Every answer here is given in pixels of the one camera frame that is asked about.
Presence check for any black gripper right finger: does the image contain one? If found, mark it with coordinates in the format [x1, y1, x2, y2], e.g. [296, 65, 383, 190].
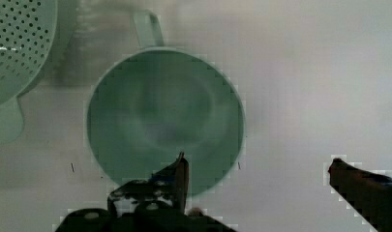
[328, 158, 392, 232]

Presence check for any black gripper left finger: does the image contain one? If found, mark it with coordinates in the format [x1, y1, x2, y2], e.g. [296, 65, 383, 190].
[54, 152, 237, 232]

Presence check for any green mug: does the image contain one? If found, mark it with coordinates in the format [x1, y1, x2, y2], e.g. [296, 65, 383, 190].
[85, 11, 246, 196]

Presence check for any green plastic colander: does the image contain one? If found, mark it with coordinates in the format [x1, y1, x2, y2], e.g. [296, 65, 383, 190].
[0, 0, 77, 144]

